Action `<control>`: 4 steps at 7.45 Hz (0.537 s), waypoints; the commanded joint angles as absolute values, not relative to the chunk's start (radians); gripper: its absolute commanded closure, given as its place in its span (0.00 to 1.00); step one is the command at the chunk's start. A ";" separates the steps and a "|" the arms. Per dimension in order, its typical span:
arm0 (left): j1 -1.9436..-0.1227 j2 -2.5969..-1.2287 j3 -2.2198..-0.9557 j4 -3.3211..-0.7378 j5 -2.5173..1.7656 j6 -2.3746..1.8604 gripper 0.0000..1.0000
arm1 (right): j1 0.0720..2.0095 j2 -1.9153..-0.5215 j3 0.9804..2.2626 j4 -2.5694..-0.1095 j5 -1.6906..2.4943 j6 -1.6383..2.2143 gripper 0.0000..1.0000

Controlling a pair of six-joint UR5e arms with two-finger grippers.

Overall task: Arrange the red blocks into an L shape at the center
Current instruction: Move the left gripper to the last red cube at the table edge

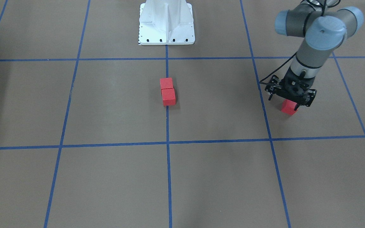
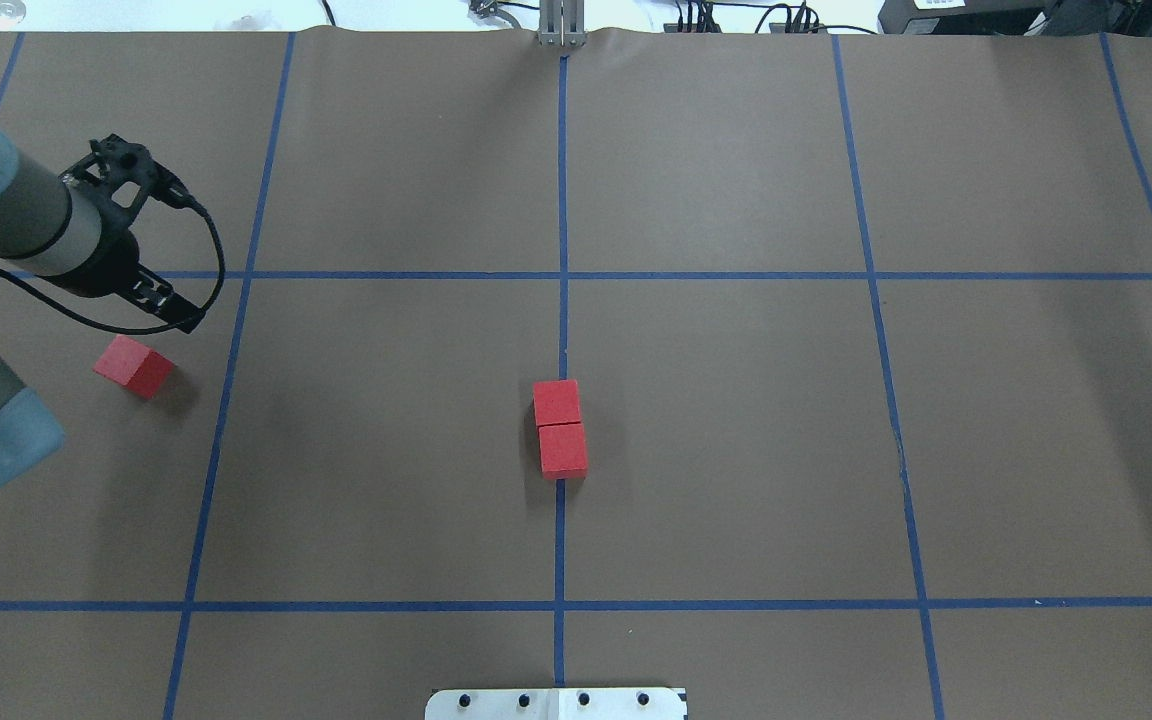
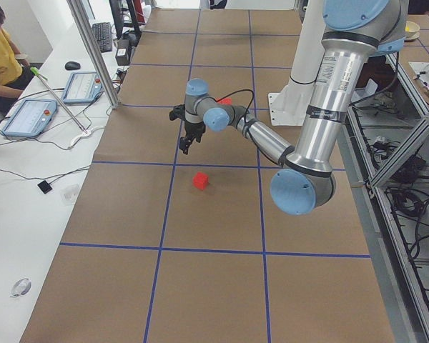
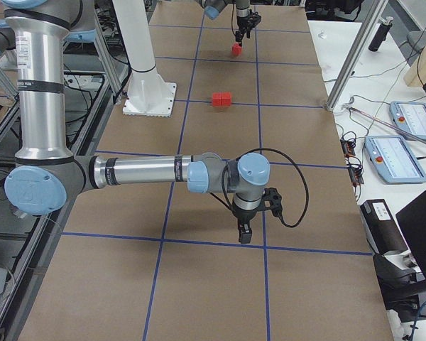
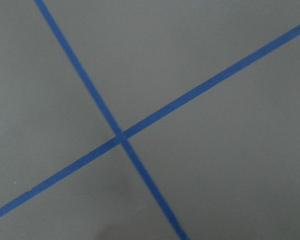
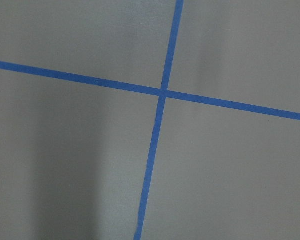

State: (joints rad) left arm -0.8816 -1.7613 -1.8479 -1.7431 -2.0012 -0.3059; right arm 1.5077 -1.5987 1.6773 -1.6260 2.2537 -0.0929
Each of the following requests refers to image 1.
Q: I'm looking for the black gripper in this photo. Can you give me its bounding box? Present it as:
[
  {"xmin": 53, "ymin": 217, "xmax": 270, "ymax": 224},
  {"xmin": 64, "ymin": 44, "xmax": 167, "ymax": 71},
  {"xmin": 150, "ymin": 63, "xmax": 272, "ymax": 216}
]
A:
[{"xmin": 265, "ymin": 71, "xmax": 317, "ymax": 107}]

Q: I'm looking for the red block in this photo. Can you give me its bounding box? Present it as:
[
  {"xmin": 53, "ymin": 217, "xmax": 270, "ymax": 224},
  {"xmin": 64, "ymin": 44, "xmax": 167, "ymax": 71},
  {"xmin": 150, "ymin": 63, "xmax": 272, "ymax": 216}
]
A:
[
  {"xmin": 161, "ymin": 88, "xmax": 176, "ymax": 106},
  {"xmin": 281, "ymin": 99, "xmax": 298, "ymax": 115},
  {"xmin": 160, "ymin": 77, "xmax": 174, "ymax": 90}
]

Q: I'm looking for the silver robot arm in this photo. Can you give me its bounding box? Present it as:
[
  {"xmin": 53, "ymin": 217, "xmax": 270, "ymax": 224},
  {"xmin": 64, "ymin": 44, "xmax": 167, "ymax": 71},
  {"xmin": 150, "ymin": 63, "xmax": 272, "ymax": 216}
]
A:
[{"xmin": 259, "ymin": 0, "xmax": 364, "ymax": 111}]

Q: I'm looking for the white pedestal column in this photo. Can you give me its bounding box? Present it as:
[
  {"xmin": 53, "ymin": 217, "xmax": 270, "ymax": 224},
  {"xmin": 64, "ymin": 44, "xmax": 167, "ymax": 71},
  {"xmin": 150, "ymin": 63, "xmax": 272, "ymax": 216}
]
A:
[{"xmin": 138, "ymin": 0, "xmax": 195, "ymax": 45}]

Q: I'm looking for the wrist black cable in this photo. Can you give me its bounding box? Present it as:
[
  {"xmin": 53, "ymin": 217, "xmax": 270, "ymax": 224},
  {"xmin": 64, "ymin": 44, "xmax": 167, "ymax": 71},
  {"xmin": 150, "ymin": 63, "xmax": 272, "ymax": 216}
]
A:
[{"xmin": 259, "ymin": 0, "xmax": 341, "ymax": 86}]

